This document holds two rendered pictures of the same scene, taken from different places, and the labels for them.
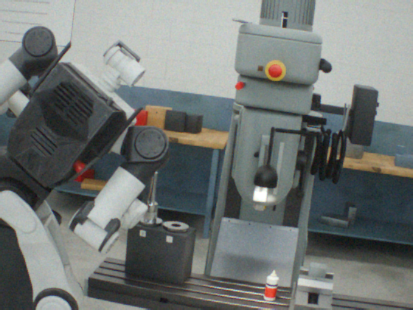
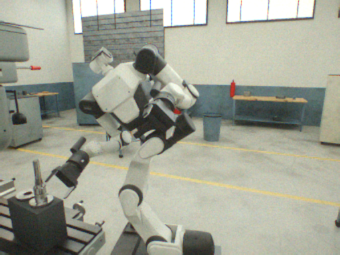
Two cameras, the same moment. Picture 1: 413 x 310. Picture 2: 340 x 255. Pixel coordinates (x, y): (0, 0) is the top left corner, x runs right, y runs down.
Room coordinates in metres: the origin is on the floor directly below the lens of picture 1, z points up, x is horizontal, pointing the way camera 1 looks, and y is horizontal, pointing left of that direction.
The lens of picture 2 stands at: (2.90, 0.89, 1.69)
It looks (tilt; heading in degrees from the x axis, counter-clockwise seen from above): 14 degrees down; 194
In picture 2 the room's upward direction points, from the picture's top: straight up
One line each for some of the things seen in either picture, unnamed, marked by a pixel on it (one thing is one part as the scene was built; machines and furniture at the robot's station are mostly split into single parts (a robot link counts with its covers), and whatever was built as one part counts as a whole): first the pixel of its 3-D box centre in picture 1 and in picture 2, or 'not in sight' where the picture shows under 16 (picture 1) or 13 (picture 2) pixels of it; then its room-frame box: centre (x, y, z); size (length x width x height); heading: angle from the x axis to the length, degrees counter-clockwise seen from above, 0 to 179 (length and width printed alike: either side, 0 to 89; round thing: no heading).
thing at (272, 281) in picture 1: (271, 284); not in sight; (2.07, -0.28, 1.02); 0.04 x 0.04 x 0.11
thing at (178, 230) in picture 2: not in sight; (167, 240); (1.75, 0.60, 0.68); 0.21 x 0.20 x 0.13; 94
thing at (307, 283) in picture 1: (315, 284); not in sight; (2.02, -0.42, 1.05); 0.12 x 0.06 x 0.04; 81
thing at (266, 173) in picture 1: (266, 175); (18, 117); (1.92, -0.19, 1.44); 0.07 x 0.07 x 0.06
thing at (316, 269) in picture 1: (316, 272); not in sight; (2.08, -0.43, 1.08); 0.06 x 0.05 x 0.06; 81
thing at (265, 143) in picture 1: (264, 167); (6, 119); (2.00, -0.18, 1.45); 0.04 x 0.04 x 0.21; 83
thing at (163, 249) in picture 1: (160, 248); (37, 216); (2.19, 0.13, 1.06); 0.22 x 0.12 x 0.20; 75
